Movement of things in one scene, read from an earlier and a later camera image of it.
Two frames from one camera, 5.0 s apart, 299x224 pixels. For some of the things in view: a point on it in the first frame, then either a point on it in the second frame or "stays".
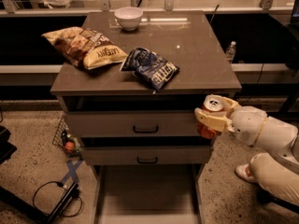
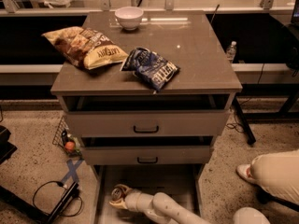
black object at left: x=7 y=148 stays
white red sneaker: x=245 y=173 stays
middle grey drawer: x=149 y=155 stays
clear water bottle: x=231 y=50 stays
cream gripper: x=248 y=124 to x=132 y=199
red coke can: x=214 y=104 to x=117 y=194
